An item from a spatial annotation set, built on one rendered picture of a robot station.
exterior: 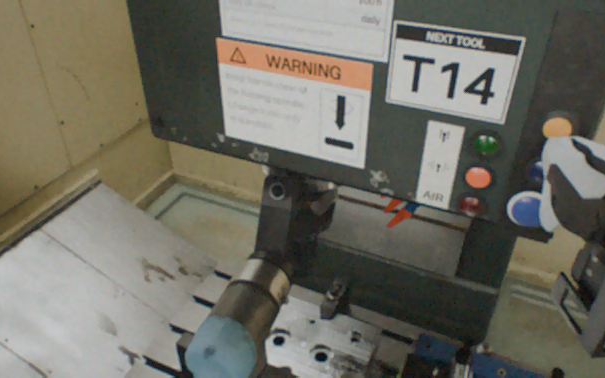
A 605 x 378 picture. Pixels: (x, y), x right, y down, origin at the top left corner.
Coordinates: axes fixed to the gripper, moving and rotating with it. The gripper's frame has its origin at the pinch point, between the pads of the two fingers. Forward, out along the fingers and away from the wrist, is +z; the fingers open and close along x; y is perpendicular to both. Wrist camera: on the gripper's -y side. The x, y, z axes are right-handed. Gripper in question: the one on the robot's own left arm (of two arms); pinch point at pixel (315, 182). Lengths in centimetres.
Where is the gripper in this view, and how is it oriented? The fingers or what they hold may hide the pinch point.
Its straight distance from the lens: 81.8
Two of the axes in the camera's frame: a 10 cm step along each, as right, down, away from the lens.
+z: 3.4, -5.6, 7.6
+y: 0.0, 8.1, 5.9
